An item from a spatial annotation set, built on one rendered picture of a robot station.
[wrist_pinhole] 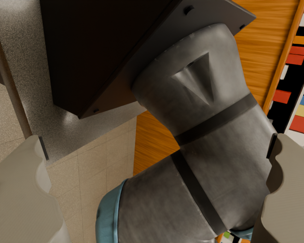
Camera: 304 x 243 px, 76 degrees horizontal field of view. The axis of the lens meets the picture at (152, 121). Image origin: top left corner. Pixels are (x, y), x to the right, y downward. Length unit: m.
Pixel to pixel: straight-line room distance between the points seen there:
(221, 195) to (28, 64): 0.28
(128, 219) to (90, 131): 0.20
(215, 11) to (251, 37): 1.31
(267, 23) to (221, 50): 1.29
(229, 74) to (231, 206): 0.14
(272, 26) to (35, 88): 1.39
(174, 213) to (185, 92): 0.13
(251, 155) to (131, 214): 0.15
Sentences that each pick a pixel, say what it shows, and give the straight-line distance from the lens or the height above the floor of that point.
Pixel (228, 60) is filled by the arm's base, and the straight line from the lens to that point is 0.24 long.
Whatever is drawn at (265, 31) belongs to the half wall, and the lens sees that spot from 1.51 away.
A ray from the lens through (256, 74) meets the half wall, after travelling 1.52.
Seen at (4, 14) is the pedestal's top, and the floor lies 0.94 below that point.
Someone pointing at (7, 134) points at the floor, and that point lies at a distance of 1.40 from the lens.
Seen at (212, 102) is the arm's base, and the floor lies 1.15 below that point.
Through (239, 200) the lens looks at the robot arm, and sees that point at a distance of 0.24.
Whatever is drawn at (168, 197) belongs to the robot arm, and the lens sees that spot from 0.23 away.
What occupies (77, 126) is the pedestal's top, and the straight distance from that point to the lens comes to 0.37.
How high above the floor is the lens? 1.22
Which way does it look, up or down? 31 degrees down
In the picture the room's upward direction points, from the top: 111 degrees clockwise
